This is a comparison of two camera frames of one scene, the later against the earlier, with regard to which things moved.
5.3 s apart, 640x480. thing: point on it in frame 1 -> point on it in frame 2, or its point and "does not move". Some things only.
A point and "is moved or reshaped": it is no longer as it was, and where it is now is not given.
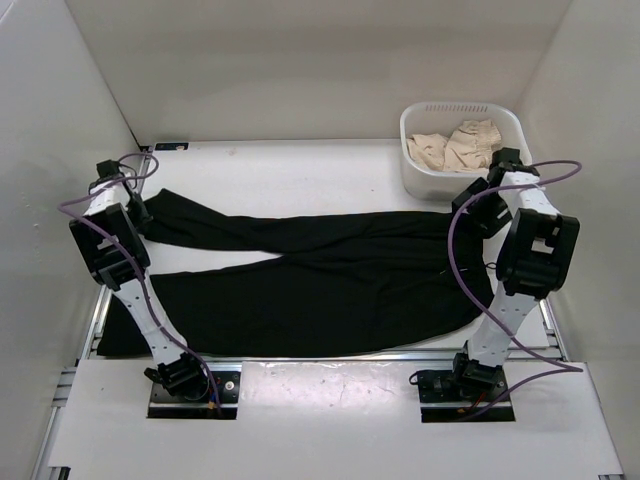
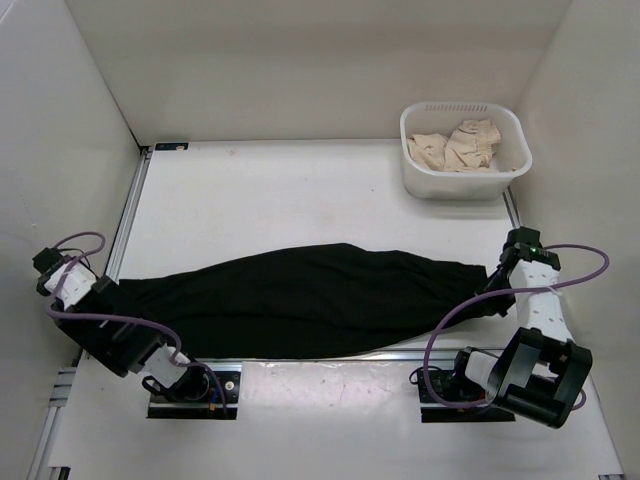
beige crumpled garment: x=468 y=148 does not move
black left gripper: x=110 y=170 -> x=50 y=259
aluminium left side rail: x=67 y=391 does not move
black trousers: x=348 y=279 is moved or reshaped
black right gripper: x=488 y=223 -> x=500 y=305
